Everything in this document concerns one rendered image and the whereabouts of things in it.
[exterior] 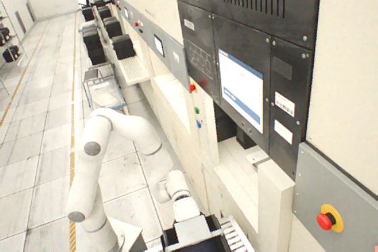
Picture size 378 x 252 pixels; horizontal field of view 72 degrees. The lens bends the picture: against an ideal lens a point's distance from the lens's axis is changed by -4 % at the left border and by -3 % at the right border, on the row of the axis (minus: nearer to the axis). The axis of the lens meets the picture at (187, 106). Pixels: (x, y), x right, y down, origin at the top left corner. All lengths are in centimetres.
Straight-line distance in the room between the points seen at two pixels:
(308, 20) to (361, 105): 19
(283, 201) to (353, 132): 35
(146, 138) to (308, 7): 71
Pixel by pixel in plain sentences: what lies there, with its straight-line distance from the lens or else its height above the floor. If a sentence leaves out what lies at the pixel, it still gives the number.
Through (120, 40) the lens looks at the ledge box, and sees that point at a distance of 372.
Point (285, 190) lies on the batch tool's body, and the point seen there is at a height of 139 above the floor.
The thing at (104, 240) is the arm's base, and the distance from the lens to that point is 150.
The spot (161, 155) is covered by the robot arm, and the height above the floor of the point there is 132.
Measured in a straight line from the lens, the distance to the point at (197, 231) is 109.
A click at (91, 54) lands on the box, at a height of 67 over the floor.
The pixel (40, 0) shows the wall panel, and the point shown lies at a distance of 1463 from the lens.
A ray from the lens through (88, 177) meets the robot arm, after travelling 118.
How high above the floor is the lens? 203
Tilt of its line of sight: 31 degrees down
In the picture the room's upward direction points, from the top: 10 degrees counter-clockwise
